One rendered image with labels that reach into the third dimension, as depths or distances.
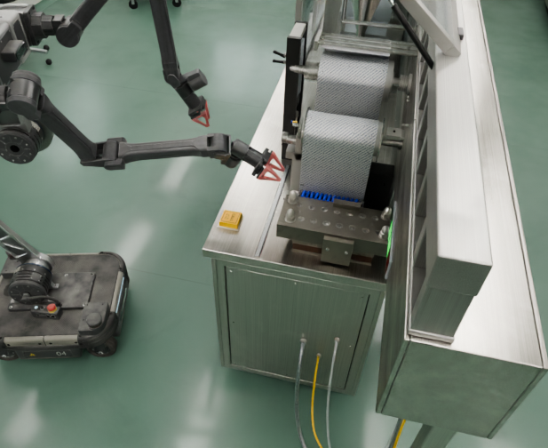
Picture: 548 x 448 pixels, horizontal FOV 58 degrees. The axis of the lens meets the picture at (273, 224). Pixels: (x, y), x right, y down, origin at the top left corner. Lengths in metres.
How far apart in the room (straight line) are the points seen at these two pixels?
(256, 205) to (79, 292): 1.07
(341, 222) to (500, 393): 0.84
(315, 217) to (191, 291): 1.27
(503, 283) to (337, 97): 1.01
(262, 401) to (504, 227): 1.56
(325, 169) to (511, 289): 0.86
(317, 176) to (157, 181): 1.92
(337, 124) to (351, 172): 0.18
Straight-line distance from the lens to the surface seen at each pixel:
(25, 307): 2.63
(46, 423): 2.57
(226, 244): 1.78
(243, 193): 1.98
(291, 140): 1.79
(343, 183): 1.76
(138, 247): 3.08
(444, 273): 0.81
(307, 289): 1.80
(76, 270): 2.72
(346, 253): 1.68
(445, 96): 1.17
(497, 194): 1.30
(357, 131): 1.66
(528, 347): 1.01
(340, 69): 1.82
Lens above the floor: 2.20
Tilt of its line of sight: 44 degrees down
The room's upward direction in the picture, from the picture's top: 2 degrees clockwise
